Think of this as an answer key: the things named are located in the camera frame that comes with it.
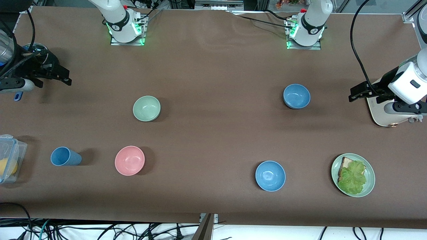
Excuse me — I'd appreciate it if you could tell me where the green plastic bowl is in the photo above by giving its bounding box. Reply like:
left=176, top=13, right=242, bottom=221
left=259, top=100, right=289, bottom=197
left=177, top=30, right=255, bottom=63
left=133, top=96, right=161, bottom=122

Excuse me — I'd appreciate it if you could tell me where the clear plastic lidded container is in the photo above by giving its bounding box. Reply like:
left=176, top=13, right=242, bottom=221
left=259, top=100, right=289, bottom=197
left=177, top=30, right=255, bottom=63
left=0, top=134, right=28, bottom=184

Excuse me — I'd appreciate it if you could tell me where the blue plastic cup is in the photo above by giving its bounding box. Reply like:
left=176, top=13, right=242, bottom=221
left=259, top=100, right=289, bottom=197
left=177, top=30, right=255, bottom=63
left=50, top=147, right=82, bottom=166

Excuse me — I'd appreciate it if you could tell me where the aluminium frame profile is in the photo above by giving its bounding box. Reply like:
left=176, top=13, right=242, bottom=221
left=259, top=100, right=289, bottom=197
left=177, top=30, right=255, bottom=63
left=191, top=213, right=215, bottom=240
left=402, top=0, right=427, bottom=24

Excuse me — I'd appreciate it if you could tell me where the teal cable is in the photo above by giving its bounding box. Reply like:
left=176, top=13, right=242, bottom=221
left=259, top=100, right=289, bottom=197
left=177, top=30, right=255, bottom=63
left=38, top=219, right=51, bottom=240

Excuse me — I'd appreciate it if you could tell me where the brown table cover sheet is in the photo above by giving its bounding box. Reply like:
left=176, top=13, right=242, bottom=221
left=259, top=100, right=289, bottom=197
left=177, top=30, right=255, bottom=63
left=0, top=6, right=427, bottom=230

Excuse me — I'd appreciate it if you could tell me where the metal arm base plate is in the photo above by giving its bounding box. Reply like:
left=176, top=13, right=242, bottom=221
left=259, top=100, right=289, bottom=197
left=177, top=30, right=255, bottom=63
left=286, top=38, right=322, bottom=51
left=110, top=32, right=146, bottom=46

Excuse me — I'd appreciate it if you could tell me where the yellow round fruit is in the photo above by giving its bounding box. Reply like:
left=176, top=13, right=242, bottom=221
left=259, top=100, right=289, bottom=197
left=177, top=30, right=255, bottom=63
left=0, top=158, right=18, bottom=177

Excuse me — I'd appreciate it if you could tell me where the grey metal box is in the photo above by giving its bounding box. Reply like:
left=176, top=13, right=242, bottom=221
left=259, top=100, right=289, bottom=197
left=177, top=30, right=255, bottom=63
left=195, top=0, right=245, bottom=11

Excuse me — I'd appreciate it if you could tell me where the shiny dark teal bowl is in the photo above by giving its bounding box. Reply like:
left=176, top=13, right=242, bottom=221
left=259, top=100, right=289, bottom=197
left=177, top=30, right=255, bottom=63
left=23, top=43, right=49, bottom=58

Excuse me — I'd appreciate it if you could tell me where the thin black cable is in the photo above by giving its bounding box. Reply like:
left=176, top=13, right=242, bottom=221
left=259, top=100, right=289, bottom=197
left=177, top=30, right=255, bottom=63
left=230, top=13, right=291, bottom=28

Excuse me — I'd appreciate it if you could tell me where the toast bread slice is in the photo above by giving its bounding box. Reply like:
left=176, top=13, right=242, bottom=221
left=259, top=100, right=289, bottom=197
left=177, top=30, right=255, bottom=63
left=338, top=157, right=367, bottom=182

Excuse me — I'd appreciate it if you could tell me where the blue plastic bowl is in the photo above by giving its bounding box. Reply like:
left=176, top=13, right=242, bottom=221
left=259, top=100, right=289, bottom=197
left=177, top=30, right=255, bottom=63
left=255, top=161, right=286, bottom=192
left=283, top=84, right=311, bottom=109

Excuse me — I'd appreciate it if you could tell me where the black floor cable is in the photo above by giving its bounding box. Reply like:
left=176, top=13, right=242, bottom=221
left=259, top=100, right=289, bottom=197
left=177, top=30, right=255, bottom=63
left=0, top=202, right=33, bottom=240

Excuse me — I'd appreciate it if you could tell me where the pink plastic bowl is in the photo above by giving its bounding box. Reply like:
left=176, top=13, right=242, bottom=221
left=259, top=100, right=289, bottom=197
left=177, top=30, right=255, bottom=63
left=115, top=146, right=145, bottom=176

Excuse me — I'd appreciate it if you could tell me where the green plate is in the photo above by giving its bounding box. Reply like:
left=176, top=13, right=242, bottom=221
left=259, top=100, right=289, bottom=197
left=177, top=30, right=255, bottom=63
left=331, top=153, right=376, bottom=198

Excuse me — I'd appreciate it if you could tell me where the beige cutting board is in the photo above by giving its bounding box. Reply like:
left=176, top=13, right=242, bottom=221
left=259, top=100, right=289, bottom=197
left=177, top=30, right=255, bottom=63
left=366, top=78, right=426, bottom=127

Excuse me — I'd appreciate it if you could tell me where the thick black cable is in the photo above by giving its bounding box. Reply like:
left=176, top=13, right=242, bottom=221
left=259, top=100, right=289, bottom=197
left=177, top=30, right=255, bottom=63
left=25, top=5, right=36, bottom=52
left=349, top=0, right=379, bottom=91

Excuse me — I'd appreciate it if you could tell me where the green lettuce leaf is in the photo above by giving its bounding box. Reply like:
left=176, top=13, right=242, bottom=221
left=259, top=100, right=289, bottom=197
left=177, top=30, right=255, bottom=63
left=338, top=161, right=367, bottom=195

